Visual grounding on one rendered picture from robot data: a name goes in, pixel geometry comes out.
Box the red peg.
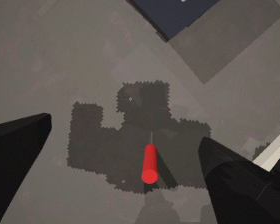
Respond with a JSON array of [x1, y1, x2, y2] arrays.
[[141, 145, 157, 184]]

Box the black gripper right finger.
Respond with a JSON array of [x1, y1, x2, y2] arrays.
[[199, 136, 280, 224]]

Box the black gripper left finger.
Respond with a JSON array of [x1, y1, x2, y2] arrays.
[[0, 113, 52, 221]]

